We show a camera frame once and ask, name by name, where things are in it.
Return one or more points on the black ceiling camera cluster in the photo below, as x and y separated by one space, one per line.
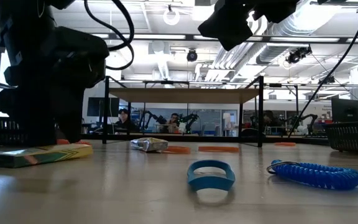
297 54

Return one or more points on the red coil wristband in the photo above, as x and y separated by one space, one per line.
64 142

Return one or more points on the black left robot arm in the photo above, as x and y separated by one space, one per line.
26 12

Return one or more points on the yellow staple box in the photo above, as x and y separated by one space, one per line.
42 155
149 144

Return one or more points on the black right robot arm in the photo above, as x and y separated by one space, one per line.
275 9

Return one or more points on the silver ventilation duct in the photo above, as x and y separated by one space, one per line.
278 46

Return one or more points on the wooden shelf riser black legs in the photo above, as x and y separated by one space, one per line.
182 95

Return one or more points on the black overhead rig beam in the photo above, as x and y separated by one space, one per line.
191 37

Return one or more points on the person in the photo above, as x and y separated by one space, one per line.
125 119
174 119

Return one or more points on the black background robot arm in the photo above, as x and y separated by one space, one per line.
190 118
151 116
306 117

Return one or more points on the black computer monitor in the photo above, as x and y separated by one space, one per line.
346 110
96 107

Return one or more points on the black overhead camera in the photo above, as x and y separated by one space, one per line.
192 56

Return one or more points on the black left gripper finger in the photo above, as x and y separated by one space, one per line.
71 115
40 118

